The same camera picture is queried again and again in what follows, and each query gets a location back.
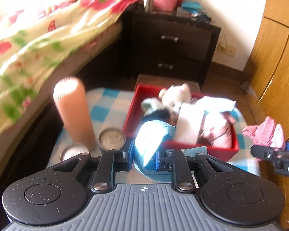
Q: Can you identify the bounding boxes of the pink knitted cloth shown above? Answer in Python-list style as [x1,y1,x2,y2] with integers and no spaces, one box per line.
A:
[242,116,286,150]

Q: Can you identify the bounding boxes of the striped knitted sock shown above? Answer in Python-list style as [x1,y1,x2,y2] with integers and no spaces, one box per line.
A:
[141,109,176,126]

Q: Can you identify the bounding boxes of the purple knitted cloth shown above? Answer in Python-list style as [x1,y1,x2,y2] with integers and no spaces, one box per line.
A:
[174,96,236,144]

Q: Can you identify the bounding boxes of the white teddy bear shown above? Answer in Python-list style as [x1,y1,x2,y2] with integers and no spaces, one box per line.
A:
[159,83,192,114]

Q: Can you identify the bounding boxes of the pink pig plush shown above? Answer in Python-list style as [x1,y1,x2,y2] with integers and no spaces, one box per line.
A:
[197,112,236,149]

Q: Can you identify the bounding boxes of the white green terry towel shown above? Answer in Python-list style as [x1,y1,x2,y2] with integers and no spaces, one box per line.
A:
[140,98,166,116]

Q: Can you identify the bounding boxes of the dark green drink can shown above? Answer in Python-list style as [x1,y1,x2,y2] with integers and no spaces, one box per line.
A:
[98,128,126,151]

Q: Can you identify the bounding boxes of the blue drink can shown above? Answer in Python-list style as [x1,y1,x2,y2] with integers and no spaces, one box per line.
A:
[60,143,89,162]

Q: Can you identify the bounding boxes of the blue white checkered tablecloth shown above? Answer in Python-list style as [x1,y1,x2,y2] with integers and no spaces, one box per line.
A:
[47,88,261,184]

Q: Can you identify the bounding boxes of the red cardboard box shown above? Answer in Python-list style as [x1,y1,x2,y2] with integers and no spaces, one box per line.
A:
[123,84,240,162]

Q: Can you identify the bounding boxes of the wooden wardrobe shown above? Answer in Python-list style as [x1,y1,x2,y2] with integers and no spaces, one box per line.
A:
[244,0,289,140]

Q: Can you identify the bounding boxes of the small wooden stool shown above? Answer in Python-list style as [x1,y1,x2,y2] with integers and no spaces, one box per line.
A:
[134,74,201,93]

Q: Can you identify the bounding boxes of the peach ribbed bottle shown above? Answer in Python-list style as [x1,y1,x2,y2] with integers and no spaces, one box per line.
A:
[53,77,97,151]

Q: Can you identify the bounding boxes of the dark wooden nightstand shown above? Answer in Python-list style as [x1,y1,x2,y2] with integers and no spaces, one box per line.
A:
[122,9,221,86]

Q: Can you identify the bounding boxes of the floral bed blanket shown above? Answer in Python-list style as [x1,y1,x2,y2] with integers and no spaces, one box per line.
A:
[0,0,138,134]

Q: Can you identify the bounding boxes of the blue items on nightstand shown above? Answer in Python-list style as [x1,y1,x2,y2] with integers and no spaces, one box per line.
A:
[176,1,211,23]

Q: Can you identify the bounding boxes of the wall power outlet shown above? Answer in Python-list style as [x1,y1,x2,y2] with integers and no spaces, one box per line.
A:
[216,42,236,57]

